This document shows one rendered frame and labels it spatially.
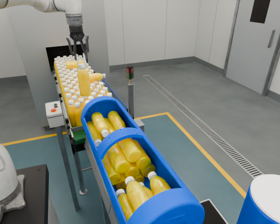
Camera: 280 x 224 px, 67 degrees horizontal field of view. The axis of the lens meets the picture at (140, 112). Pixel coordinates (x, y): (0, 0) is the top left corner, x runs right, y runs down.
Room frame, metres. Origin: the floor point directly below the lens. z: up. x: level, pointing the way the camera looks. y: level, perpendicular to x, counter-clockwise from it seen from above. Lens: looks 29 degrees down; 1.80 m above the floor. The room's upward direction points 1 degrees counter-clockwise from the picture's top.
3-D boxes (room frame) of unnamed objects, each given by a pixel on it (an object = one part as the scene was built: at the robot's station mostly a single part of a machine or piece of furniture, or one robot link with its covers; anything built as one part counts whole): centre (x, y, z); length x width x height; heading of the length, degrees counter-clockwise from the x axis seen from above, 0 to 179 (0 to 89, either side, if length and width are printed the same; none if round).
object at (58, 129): (1.32, 0.61, 0.50); 0.04 x 0.04 x 1.00; 23
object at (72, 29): (1.32, 0.36, 1.59); 0.08 x 0.07 x 0.09; 113
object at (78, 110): (1.37, 0.45, 1.00); 0.07 x 0.07 x 0.19
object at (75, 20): (1.31, 0.36, 1.67); 0.09 x 0.09 x 0.06
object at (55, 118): (1.32, 0.61, 1.05); 0.20 x 0.10 x 0.10; 23
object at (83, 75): (1.32, 0.36, 1.30); 0.07 x 0.07 x 0.19
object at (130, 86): (1.74, 0.08, 0.55); 0.04 x 0.04 x 1.10; 23
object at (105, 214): (1.16, 0.30, 0.31); 0.06 x 0.06 x 0.63; 23
